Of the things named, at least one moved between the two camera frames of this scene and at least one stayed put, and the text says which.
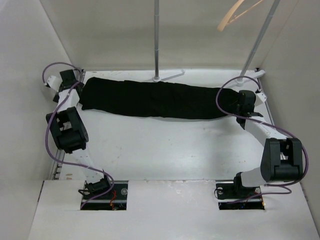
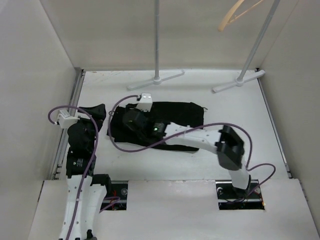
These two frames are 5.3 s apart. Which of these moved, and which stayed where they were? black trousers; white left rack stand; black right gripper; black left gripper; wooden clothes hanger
Moved: black trousers; black right gripper; black left gripper
Stayed: wooden clothes hanger; white left rack stand
